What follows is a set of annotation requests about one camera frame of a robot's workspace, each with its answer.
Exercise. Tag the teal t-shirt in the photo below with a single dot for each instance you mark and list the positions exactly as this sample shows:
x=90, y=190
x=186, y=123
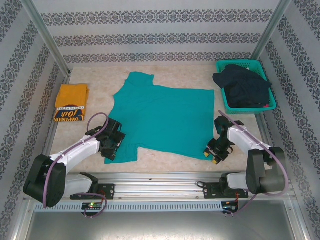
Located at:
x=162, y=112

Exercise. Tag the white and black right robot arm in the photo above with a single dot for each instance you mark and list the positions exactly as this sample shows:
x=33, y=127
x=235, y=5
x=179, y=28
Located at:
x=240, y=136

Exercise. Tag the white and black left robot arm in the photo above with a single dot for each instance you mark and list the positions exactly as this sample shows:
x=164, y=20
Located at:
x=80, y=147

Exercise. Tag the folded yellow printed t-shirt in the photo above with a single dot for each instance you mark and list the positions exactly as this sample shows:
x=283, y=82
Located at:
x=71, y=96

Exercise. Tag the pink garment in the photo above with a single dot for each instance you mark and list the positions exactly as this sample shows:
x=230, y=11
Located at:
x=267, y=106

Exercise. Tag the dark navy garment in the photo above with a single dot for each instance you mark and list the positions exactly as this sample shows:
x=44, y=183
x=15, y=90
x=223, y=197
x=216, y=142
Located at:
x=240, y=82

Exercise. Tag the teal plastic basket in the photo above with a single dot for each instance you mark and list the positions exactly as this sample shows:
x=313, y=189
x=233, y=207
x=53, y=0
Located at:
x=225, y=63

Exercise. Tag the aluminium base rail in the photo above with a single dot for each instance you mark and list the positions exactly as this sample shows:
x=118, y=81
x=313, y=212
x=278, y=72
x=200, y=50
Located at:
x=160, y=186

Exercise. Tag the aluminium frame post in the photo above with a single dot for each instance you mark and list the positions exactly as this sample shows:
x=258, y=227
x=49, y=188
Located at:
x=270, y=30
x=47, y=37

